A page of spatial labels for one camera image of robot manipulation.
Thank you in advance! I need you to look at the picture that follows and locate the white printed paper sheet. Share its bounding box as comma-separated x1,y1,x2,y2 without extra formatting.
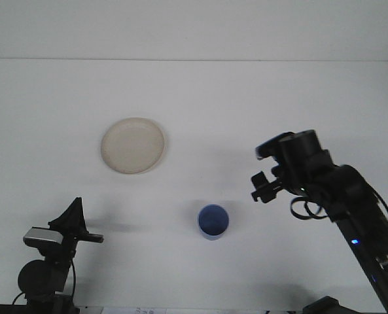
100,306,158,314

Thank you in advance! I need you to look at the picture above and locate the pale blue cup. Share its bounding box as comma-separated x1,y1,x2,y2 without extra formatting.
197,203,230,241

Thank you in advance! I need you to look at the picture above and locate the pale round plate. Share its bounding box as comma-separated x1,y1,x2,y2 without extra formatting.
100,116,167,176

